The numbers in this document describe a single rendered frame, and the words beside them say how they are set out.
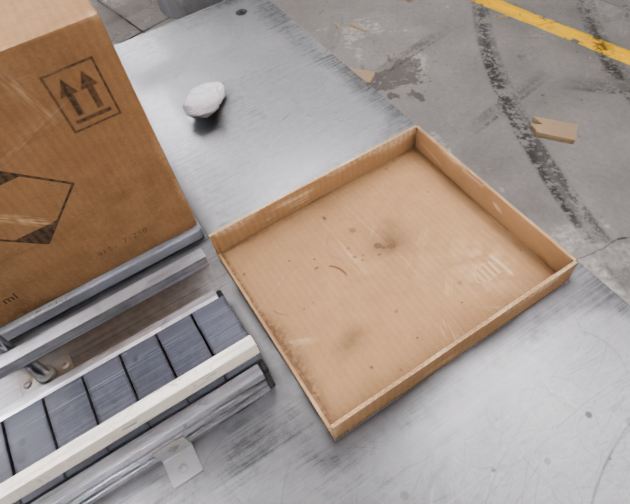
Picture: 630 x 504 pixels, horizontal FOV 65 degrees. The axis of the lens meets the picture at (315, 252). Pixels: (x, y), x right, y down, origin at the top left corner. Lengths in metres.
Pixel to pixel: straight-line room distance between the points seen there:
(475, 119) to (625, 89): 0.59
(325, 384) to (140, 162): 0.29
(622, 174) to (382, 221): 1.44
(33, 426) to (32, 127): 0.27
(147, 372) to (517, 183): 1.52
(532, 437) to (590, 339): 0.12
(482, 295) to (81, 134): 0.43
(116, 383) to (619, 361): 0.48
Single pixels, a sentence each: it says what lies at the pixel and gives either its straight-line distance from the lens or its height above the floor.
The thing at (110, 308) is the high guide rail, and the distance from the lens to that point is 0.45.
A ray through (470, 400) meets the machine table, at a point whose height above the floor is 0.83.
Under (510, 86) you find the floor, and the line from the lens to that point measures 2.20.
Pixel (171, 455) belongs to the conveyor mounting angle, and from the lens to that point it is 0.52.
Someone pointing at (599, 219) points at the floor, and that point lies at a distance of 1.81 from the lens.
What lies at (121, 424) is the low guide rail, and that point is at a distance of 0.46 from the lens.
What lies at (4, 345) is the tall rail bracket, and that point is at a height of 0.91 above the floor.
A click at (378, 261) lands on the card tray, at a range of 0.57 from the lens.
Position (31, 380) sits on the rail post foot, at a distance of 0.62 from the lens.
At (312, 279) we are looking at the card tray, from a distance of 0.56.
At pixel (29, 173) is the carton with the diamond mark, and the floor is 1.01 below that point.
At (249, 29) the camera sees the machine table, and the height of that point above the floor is 0.83.
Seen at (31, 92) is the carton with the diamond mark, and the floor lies 1.08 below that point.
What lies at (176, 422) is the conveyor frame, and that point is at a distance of 0.48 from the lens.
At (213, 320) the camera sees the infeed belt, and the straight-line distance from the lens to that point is 0.51.
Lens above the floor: 1.31
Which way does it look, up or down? 55 degrees down
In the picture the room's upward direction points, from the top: 10 degrees counter-clockwise
